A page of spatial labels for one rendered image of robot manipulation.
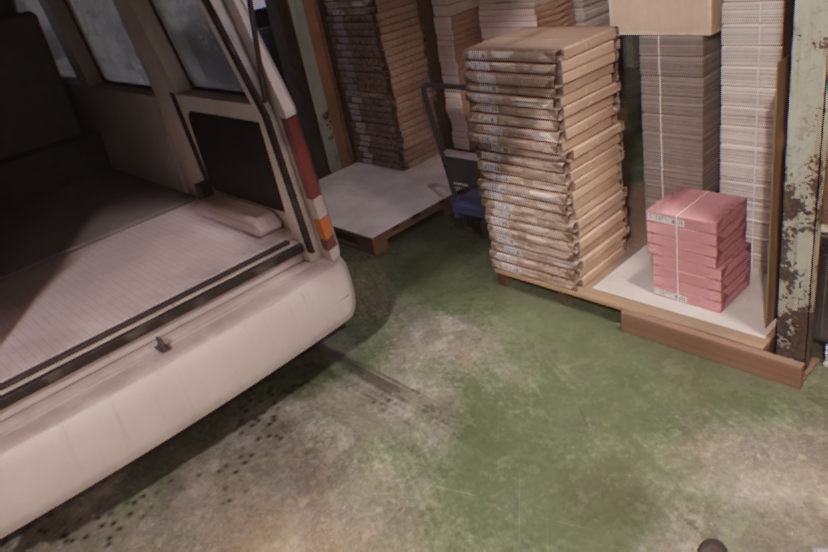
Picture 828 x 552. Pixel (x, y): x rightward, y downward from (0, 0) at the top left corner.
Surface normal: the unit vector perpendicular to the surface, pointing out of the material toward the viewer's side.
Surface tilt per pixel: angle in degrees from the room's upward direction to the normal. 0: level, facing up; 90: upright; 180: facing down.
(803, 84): 90
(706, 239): 90
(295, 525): 0
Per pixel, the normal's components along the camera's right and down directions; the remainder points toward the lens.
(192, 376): 0.69, 0.14
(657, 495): -0.17, -0.89
